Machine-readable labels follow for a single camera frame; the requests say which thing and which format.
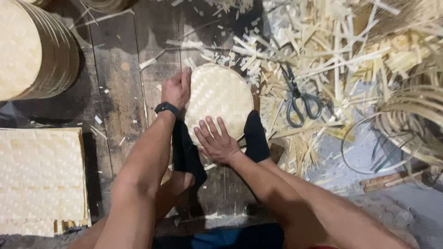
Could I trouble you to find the person's right hand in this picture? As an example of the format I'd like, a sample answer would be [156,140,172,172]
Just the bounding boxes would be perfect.
[193,116,242,165]

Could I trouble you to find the person's left hand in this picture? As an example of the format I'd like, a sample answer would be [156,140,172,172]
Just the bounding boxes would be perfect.
[161,67,192,111]

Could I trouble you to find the round woven bamboo tray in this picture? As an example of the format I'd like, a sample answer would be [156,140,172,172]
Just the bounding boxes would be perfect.
[183,64,255,146]

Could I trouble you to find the black wrist watch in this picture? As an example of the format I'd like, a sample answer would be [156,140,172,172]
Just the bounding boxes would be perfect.
[154,102,180,119]

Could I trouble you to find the person's black left sock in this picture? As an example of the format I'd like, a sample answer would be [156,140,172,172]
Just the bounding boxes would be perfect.
[171,119,208,189]

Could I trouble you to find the person's black sock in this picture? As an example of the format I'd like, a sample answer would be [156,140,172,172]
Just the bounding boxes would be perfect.
[171,119,208,189]
[244,110,271,164]

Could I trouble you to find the person's black right sock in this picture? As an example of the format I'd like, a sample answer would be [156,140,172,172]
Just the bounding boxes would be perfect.
[244,110,271,164]

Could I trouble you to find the round bamboo basket rim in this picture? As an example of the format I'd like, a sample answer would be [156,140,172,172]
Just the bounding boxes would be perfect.
[82,0,140,14]

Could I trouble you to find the grey metal scissors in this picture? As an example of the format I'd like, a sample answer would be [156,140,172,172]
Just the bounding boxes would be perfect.
[280,64,323,128]

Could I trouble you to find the person's left leg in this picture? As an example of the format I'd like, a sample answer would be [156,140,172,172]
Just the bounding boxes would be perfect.
[67,171,195,249]

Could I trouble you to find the heap of bamboo strip scraps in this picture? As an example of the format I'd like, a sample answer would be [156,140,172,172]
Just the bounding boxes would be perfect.
[166,0,443,178]

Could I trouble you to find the stack of round woven trays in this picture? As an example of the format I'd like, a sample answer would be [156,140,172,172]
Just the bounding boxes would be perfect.
[0,0,80,102]

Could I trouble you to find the person's blue shorts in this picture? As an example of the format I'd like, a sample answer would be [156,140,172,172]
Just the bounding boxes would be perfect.
[152,223,285,249]

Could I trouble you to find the stack of square woven mats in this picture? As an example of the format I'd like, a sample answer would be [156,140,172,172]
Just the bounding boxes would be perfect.
[0,127,92,238]

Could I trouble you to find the bundle of bamboo hoops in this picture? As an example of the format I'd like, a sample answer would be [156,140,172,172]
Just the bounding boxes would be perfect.
[341,83,443,174]

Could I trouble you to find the brown bamboo sticks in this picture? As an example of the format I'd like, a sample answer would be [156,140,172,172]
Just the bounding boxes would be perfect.
[359,169,434,193]

